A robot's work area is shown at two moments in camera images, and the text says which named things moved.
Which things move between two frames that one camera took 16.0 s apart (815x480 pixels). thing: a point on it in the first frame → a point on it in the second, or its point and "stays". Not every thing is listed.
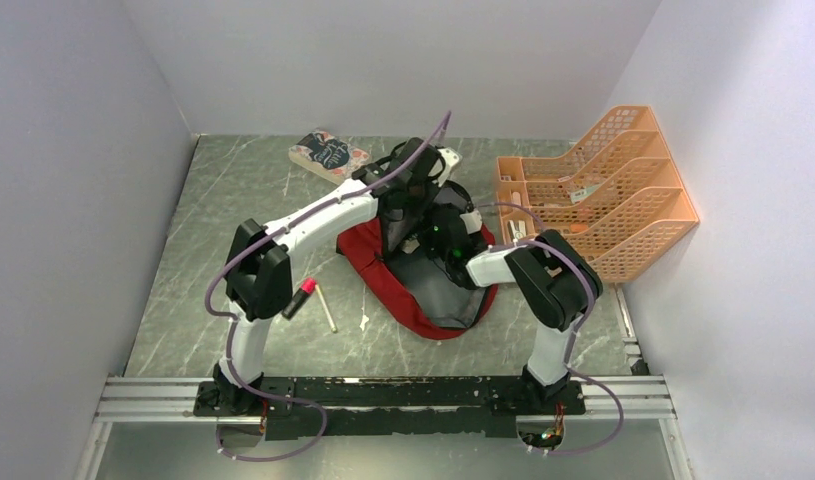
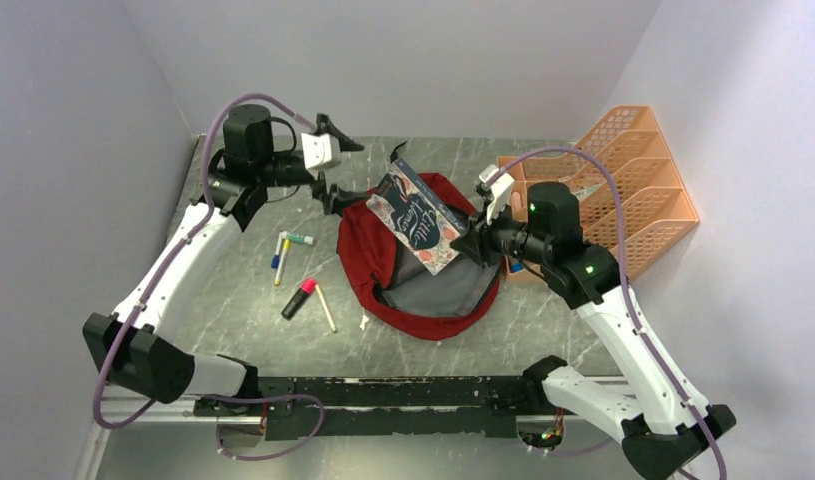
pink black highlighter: (304, 291) stays
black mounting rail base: (400, 407) stays
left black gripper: (435, 181) → (336, 199)
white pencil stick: (325, 308) stays
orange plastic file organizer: (617, 198) stays
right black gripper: (424, 238) → (480, 247)
